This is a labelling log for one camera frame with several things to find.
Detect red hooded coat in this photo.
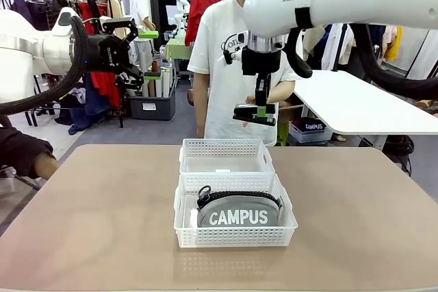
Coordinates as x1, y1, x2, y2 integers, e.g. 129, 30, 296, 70
184, 0, 226, 47

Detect bystander black sleeve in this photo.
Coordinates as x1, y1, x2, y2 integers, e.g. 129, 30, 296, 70
0, 127, 55, 179

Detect grey metal chair frame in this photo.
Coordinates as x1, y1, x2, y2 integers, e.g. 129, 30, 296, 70
0, 165, 42, 192

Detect clear box with Campus pouches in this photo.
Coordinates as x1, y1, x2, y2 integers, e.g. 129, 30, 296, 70
289, 117, 333, 145

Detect black left corrugated hose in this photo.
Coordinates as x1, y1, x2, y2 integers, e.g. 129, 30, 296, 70
0, 15, 89, 116

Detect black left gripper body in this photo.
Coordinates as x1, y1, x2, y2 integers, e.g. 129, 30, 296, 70
85, 34, 133, 74

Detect white table leg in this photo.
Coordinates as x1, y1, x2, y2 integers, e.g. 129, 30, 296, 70
371, 133, 391, 152

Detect blue clothes pile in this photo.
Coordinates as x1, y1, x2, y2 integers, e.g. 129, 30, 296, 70
54, 86, 114, 135

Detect green bag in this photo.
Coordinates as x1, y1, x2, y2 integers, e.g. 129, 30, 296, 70
276, 109, 291, 146

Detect beige hanging garment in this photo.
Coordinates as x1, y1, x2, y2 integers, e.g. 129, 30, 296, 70
105, 0, 128, 40

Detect red hanging garment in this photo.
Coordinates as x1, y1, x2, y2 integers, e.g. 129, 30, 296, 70
77, 1, 123, 108

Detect person right forearm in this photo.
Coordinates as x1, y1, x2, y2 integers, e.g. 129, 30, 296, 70
192, 72, 209, 139

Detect grey Campus zipper pouch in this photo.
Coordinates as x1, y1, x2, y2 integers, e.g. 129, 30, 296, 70
196, 185, 284, 228

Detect black floor cables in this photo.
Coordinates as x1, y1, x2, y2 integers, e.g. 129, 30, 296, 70
382, 134, 415, 175

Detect black right corrugated hose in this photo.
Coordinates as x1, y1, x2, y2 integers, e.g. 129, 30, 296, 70
285, 22, 438, 101

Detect white table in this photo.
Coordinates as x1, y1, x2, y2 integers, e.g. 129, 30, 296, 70
293, 69, 438, 135

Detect black hanging garment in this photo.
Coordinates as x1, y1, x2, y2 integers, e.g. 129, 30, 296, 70
51, 0, 75, 16

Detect green covered table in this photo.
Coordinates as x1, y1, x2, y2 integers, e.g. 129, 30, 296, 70
163, 38, 195, 61

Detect white hanging shirt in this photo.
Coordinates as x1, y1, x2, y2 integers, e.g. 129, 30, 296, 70
321, 23, 355, 71

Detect person left forearm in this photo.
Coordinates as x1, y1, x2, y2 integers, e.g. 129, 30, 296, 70
268, 81, 296, 105

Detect grey storage bin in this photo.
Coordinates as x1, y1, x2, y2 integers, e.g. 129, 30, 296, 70
129, 95, 177, 121

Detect purple hanging jacket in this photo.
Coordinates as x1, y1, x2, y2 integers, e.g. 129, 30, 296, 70
12, 0, 52, 31

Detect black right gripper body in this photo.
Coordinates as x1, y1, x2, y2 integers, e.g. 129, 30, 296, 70
241, 47, 283, 77

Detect black stapler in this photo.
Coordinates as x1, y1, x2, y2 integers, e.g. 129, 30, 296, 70
232, 102, 277, 127

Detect bystander bare forearm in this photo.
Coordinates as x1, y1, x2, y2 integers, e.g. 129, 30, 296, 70
34, 152, 60, 181

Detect black strap band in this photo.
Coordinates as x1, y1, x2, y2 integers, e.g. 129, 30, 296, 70
294, 7, 314, 29

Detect black metal clothes rack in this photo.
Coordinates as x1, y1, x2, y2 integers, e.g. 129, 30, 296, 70
0, 0, 125, 129

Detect bystander in white shirt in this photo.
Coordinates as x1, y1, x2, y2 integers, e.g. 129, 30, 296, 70
129, 0, 157, 67

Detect yellow hanging garment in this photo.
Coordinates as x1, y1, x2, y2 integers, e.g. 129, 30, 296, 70
383, 26, 404, 63

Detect white perforated plastic basket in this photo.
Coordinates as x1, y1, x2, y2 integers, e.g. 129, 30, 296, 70
179, 138, 276, 174
173, 172, 298, 248

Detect black corrugated hose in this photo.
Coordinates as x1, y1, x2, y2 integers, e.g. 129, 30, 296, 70
0, 15, 89, 116
285, 22, 438, 101

